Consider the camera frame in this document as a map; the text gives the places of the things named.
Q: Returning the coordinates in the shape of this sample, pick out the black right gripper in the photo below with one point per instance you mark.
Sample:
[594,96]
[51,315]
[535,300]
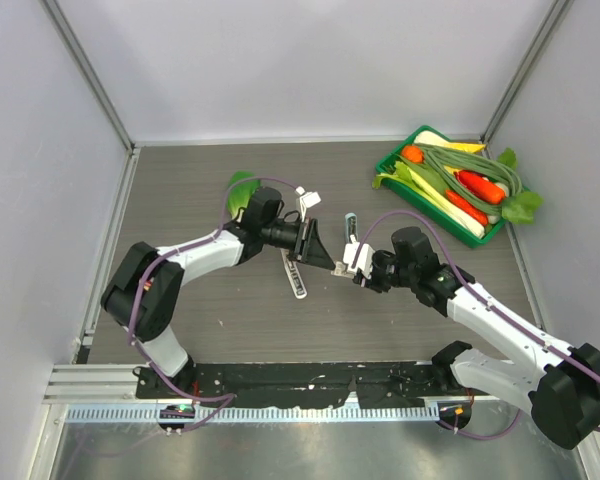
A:
[372,282]

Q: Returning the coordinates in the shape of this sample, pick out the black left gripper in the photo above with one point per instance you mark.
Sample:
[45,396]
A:
[309,248]

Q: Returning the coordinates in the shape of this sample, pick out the staples box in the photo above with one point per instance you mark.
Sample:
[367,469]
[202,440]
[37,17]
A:
[341,270]

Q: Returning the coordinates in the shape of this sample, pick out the white stapler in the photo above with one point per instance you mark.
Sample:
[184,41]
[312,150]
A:
[294,277]

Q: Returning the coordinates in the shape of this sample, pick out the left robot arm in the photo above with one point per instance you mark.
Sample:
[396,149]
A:
[142,293]

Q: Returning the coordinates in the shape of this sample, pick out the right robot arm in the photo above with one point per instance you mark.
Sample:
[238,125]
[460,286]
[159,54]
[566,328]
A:
[554,383]

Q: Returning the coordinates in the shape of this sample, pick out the green bok choy toy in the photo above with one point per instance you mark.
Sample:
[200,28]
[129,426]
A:
[241,185]

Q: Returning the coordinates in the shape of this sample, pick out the green plastic tray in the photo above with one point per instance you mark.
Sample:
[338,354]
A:
[387,166]

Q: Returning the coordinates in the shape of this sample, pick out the pale green leek toy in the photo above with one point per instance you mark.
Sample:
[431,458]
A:
[428,187]

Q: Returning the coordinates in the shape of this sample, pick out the red chili pepper toy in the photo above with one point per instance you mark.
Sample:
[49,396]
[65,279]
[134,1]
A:
[467,207]

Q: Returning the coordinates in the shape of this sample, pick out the orange pumpkin toy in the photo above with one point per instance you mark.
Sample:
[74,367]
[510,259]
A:
[412,153]

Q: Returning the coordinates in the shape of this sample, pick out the green long beans bundle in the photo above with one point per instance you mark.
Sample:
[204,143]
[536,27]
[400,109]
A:
[447,162]

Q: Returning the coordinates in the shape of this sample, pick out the orange carrot toy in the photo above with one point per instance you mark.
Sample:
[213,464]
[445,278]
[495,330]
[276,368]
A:
[482,188]

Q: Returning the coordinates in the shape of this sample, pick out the white radish toy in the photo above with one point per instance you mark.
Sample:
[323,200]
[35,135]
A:
[427,137]

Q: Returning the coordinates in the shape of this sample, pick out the yellow corn toy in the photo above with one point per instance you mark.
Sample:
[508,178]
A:
[471,148]

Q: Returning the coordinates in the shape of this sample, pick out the green lettuce leaf toy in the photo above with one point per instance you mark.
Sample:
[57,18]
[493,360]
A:
[520,204]

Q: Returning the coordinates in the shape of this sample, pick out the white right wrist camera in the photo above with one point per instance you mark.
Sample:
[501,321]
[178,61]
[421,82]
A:
[358,256]

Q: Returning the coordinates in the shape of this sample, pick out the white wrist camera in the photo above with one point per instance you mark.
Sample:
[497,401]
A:
[358,256]
[305,200]

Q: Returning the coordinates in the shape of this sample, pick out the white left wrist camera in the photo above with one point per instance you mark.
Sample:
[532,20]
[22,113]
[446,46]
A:
[305,200]

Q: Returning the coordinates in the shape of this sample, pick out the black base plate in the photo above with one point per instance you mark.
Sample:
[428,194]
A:
[319,385]

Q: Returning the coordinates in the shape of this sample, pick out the perforated cable duct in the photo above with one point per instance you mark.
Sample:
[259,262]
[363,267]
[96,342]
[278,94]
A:
[169,413]

